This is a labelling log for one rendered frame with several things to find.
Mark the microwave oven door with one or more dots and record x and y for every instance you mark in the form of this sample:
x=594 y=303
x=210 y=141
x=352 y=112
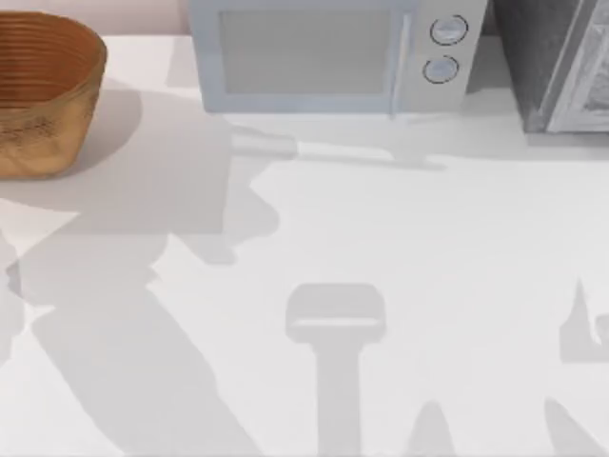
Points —
x=304 y=54

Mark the round microwave knob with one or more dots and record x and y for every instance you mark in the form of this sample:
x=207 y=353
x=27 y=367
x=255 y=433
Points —
x=448 y=29
x=441 y=69

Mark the pale microwave oven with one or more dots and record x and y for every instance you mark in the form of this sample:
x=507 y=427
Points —
x=468 y=43

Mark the brown woven basket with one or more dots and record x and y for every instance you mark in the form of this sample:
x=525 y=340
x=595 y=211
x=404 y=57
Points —
x=43 y=119

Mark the grey cabinet door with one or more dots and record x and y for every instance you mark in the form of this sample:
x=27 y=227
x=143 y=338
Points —
x=583 y=76

